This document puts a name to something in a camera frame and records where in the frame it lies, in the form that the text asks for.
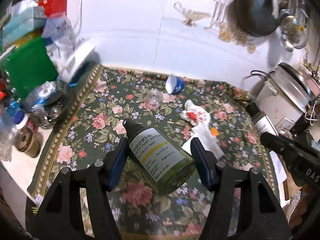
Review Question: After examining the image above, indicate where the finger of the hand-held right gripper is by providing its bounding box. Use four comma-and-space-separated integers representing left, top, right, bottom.
259, 132, 301, 162

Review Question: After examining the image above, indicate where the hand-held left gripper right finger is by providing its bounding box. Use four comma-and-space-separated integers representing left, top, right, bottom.
190, 137, 293, 240

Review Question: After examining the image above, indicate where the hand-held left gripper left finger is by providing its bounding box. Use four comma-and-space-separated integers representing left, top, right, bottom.
31, 136, 130, 240

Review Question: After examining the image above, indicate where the green pump bottle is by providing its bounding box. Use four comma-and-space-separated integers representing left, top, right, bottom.
122, 118, 196, 197

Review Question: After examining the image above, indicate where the white red tissue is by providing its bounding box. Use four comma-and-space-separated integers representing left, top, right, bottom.
180, 99, 212, 128

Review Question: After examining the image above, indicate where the small clear plastic jar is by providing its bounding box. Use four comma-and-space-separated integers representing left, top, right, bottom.
146, 90, 163, 109

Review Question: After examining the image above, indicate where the blue white small cup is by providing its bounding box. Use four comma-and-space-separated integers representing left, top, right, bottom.
165, 74, 186, 95

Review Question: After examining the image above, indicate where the white rice cooker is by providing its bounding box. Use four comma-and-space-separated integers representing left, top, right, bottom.
255, 62, 318, 133

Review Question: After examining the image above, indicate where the floral green mat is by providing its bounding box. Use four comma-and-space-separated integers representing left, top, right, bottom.
26, 64, 278, 240

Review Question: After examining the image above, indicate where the dark glass jar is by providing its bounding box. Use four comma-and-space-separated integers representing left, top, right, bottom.
15, 127, 42, 158

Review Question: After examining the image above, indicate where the metal ladle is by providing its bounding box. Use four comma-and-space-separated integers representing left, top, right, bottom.
281, 27, 295, 53

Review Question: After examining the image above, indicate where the white dish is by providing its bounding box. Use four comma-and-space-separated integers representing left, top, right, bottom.
59, 40, 99, 82

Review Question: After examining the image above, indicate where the green metal box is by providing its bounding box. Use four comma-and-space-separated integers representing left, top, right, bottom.
5, 36, 59, 101

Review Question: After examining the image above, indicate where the black frying pan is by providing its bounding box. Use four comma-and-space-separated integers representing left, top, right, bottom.
234, 0, 281, 37

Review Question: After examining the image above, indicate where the clear blue printed bag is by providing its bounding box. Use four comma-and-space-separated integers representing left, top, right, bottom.
42, 15, 76, 66

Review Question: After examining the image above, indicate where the teal tissue box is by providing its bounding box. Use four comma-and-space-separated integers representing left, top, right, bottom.
2, 1, 48, 48

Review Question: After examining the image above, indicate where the black rice cooker cord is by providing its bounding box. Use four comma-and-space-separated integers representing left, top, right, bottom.
241, 70, 269, 103

